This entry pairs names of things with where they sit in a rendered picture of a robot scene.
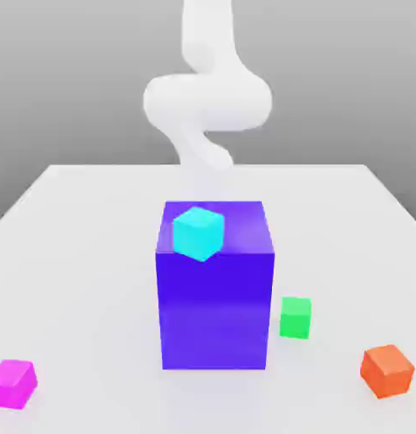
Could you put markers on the large purple box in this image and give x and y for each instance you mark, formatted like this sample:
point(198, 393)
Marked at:
point(214, 305)

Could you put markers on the small green cube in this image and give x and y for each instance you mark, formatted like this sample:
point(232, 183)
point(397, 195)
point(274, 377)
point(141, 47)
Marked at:
point(295, 318)

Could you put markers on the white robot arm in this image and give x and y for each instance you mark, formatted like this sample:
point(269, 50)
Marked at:
point(207, 101)

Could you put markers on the small orange cube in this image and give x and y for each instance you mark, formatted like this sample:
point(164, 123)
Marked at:
point(387, 371)

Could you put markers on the small cyan cube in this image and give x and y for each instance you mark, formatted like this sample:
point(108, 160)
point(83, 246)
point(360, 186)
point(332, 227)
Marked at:
point(198, 234)

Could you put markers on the small magenta cube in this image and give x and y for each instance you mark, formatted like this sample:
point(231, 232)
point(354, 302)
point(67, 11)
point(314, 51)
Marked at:
point(11, 385)

